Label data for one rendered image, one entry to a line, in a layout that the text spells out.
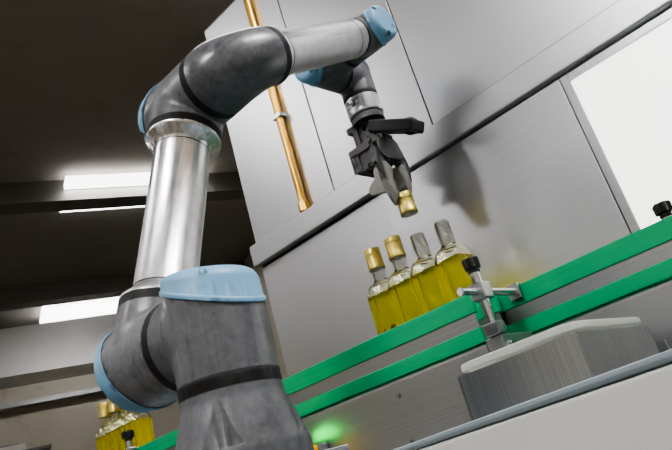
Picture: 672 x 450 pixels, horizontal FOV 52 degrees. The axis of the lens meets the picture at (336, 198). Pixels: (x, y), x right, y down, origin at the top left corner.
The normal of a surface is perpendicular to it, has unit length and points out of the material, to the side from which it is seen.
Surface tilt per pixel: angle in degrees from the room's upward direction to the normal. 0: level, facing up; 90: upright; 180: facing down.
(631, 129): 90
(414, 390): 90
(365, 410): 90
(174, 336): 91
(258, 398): 74
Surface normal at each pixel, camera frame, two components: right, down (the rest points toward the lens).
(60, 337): 0.40, -0.46
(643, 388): -0.88, 0.06
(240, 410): 0.12, -0.66
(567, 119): -0.68, -0.10
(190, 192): 0.65, -0.43
